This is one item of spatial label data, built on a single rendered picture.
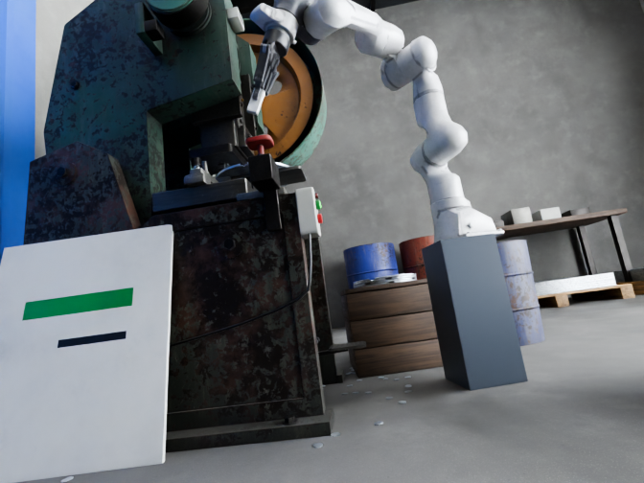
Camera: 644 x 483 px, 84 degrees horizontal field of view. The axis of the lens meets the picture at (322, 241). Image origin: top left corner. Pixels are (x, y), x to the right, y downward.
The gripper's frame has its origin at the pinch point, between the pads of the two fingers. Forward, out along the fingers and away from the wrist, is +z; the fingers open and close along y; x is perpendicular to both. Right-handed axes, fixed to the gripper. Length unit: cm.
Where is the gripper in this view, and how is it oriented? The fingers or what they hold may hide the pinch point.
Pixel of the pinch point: (256, 102)
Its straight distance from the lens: 107.8
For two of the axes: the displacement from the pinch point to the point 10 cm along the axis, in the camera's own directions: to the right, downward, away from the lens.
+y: 0.9, 1.5, 9.8
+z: -2.9, 9.5, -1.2
